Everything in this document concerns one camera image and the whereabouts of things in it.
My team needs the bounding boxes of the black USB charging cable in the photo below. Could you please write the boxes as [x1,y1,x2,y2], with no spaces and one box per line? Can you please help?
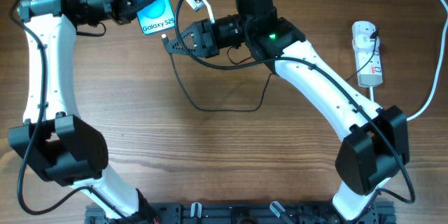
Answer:
[161,28,382,113]

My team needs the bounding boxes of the Galaxy S25 smartphone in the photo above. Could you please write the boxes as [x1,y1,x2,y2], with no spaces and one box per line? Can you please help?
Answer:
[137,0,174,35]

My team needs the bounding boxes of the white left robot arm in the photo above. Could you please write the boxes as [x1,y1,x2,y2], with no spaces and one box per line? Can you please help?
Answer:
[8,0,160,223]

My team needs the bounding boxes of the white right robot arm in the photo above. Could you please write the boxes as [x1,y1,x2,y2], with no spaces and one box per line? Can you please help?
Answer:
[162,0,410,223]

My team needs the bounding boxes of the white charger plug adapter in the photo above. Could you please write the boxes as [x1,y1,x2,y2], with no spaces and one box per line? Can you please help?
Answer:
[352,32,379,53]

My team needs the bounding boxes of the white power strip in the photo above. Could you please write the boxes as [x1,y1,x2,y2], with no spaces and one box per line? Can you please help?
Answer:
[352,21,383,88]

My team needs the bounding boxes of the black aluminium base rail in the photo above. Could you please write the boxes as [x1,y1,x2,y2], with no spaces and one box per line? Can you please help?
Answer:
[84,202,397,224]

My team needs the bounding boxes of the white power strip cord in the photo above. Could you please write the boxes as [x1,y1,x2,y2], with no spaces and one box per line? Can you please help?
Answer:
[369,0,448,123]

